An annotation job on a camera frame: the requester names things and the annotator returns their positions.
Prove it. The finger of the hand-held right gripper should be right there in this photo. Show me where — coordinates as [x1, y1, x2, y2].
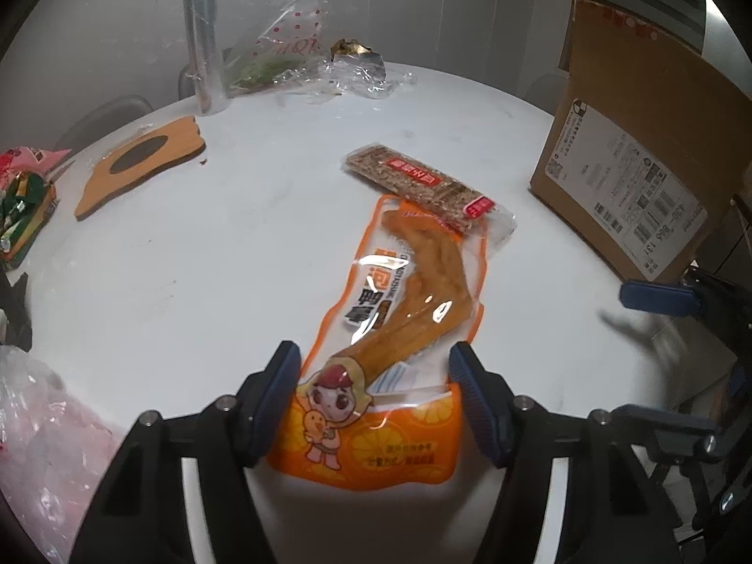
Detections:
[611, 404, 721, 454]
[621, 281, 704, 316]

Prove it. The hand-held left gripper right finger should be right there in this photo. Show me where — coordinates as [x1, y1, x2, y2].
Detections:
[448, 341, 676, 564]

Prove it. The brown cereal bar packet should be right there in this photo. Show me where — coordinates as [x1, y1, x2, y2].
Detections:
[342, 142, 519, 248]

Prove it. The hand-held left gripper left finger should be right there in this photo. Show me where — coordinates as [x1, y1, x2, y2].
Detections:
[69, 339, 303, 564]

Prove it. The pink plastic bag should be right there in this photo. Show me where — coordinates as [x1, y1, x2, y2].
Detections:
[0, 345, 125, 541]

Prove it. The pink snack bag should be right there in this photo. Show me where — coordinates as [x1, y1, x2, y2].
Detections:
[0, 146, 72, 178]

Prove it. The orange duck foot packet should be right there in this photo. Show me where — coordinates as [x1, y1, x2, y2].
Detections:
[267, 193, 491, 486]

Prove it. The brown cardboard box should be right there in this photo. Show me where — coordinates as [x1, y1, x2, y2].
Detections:
[529, 0, 752, 283]

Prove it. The clear red-dotted plastic bag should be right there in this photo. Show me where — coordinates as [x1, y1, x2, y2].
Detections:
[220, 0, 328, 98]

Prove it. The black object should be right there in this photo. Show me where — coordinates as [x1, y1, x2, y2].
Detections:
[0, 273, 34, 351]

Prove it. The crumpled clear wrap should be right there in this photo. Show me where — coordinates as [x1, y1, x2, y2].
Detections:
[276, 62, 421, 102]

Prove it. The gold foil wrapper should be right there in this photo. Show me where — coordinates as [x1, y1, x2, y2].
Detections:
[330, 38, 385, 78]

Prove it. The grey chair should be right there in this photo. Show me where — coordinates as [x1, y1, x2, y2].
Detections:
[54, 95, 155, 151]
[525, 70, 570, 109]

